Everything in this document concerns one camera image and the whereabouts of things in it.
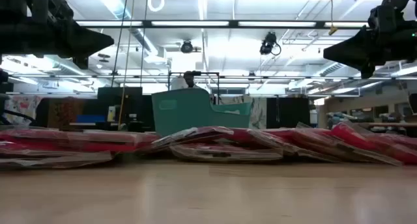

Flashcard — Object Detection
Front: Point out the teal plastic basket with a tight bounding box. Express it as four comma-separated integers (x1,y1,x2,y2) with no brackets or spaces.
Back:
151,88,253,137

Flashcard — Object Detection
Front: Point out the white hanging ring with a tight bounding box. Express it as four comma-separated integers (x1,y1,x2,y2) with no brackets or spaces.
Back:
147,0,165,13

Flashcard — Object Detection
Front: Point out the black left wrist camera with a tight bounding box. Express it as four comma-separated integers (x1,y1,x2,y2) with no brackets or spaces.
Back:
31,0,75,22

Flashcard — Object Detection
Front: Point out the person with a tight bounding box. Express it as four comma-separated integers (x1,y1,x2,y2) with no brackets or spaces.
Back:
171,70,205,90

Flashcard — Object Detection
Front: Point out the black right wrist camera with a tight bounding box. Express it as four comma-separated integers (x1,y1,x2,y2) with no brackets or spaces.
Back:
367,0,412,32

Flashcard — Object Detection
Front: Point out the black cabinet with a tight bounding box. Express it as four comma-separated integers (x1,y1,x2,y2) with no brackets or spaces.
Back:
266,96,311,130

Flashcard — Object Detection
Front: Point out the red popcorn bag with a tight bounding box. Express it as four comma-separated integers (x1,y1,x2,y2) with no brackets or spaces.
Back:
169,142,285,163
227,127,341,163
0,150,114,170
151,126,236,152
293,132,404,167
0,128,160,154
330,120,417,166

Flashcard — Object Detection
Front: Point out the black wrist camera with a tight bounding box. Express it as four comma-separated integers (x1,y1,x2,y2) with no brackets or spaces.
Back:
367,0,412,32
31,0,75,22

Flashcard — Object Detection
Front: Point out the round black ceiling lamp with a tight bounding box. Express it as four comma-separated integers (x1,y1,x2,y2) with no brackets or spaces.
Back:
180,39,194,55

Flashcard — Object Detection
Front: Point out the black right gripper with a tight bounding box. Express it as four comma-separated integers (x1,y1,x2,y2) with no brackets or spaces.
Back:
323,25,417,79

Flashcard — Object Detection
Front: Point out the yellow hanging cord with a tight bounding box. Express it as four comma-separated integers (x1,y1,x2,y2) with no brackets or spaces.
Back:
328,0,339,36

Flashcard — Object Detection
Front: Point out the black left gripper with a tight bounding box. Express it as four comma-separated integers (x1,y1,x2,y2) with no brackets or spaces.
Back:
0,18,115,70

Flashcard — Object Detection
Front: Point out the black overhead beam with lights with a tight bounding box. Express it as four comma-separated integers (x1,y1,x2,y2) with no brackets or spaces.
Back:
74,20,369,30

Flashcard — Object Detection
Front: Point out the black overhead camera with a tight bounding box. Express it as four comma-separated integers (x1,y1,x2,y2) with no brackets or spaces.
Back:
259,31,282,57

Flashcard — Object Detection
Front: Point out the brown cabinet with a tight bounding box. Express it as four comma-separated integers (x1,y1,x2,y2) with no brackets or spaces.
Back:
35,96,86,130

